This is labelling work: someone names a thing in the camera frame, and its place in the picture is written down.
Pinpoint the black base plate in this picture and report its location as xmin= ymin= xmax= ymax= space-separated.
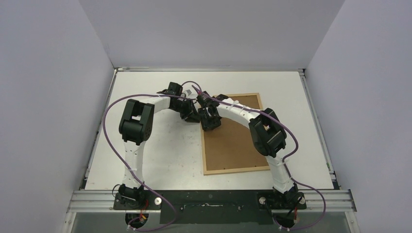
xmin=113 ymin=190 xmax=307 ymax=228

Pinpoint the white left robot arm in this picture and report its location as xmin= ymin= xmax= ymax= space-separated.
xmin=119 ymin=82 xmax=200 ymax=189

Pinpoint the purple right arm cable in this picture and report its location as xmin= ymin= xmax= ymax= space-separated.
xmin=191 ymin=84 xmax=326 ymax=232

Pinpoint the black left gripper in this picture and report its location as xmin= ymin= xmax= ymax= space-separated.
xmin=171 ymin=99 xmax=202 ymax=124

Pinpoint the aluminium front rail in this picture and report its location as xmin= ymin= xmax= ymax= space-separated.
xmin=67 ymin=190 xmax=357 ymax=213

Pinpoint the wooden picture frame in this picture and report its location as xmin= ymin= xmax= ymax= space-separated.
xmin=200 ymin=93 xmax=271 ymax=176

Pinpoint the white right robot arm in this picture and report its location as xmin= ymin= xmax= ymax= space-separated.
xmin=196 ymin=92 xmax=295 ymax=208

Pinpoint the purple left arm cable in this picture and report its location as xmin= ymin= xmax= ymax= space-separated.
xmin=102 ymin=81 xmax=204 ymax=232

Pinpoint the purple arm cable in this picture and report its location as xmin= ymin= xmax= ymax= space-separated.
xmin=102 ymin=81 xmax=204 ymax=232
xmin=191 ymin=84 xmax=326 ymax=232

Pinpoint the brown cardboard backing board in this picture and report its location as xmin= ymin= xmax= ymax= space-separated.
xmin=201 ymin=93 xmax=269 ymax=175

